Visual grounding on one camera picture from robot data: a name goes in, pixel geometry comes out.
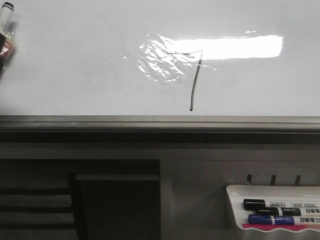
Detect white whiteboard with aluminium frame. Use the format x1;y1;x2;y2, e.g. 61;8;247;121
0;0;320;133

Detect white wavy marker tray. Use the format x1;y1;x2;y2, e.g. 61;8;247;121
226;185;320;240

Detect black capped white marker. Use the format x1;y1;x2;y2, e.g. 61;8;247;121
243;198;320;210

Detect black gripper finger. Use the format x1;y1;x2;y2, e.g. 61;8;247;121
0;34;6;73

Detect black barrel deli marker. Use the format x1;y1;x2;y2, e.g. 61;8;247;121
255;207;320;217

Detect pink marker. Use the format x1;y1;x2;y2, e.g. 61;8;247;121
242;224;320;232

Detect taped black whiteboard marker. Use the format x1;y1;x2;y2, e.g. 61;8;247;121
0;1;14;59

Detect blue deli whiteboard marker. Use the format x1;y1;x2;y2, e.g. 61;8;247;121
248;214;320;226

